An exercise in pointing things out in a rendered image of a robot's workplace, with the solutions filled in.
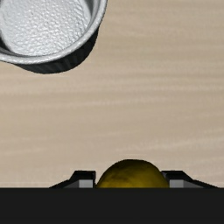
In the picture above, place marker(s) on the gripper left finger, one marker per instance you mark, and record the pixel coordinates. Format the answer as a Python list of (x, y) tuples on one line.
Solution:
[(84, 178)]

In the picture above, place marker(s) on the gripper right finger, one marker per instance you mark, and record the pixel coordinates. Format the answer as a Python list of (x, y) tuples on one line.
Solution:
[(177, 178)]

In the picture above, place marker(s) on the yellow lemon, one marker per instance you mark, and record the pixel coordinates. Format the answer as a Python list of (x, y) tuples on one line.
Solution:
[(132, 175)]

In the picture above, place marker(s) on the white ramekin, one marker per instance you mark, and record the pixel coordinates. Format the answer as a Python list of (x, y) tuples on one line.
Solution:
[(43, 29)]

